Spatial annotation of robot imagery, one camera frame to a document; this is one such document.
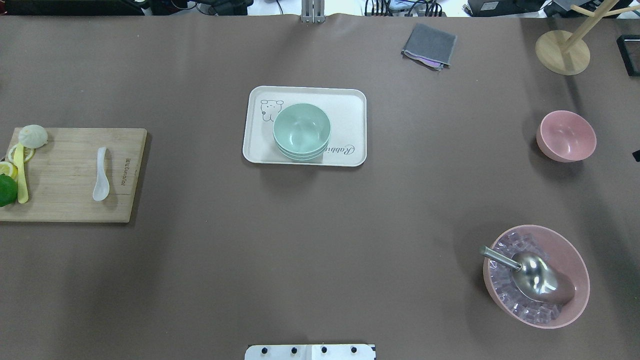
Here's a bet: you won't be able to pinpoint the wooden mug tree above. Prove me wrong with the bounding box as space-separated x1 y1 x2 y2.
535 0 640 76

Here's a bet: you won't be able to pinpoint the green bowl stack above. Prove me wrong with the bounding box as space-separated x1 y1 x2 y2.
272 104 332 161

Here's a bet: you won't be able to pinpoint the lemon half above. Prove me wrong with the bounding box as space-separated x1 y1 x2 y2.
0 161 18 181

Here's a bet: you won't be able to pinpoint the green lime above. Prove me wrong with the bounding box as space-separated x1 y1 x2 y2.
0 174 18 207

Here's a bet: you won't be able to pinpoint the white ceramic spoon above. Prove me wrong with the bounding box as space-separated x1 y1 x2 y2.
93 146 110 202

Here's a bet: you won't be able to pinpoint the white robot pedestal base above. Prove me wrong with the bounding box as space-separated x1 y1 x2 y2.
244 343 377 360

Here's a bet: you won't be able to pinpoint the cream rabbit tray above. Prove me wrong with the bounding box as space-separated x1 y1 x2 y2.
242 85 367 167

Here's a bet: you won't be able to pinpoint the lemon slice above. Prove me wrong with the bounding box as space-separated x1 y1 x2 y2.
6 145 35 163

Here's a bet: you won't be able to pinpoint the small pink bowl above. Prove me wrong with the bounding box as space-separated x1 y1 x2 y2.
535 110 597 163

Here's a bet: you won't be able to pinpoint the white steamed bun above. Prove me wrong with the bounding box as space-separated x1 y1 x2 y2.
18 124 49 150

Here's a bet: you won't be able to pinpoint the bamboo cutting board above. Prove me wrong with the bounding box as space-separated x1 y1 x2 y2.
0 127 147 223

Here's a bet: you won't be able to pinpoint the grey folded cloth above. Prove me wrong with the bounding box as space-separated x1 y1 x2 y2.
401 23 458 71

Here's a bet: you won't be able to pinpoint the yellow plastic knife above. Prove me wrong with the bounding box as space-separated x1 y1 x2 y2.
13 142 29 204

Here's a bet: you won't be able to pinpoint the metal ice scoop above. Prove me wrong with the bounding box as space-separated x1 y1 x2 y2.
479 245 576 305

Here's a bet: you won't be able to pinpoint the large pink ice bowl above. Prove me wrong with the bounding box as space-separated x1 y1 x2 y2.
482 224 591 330

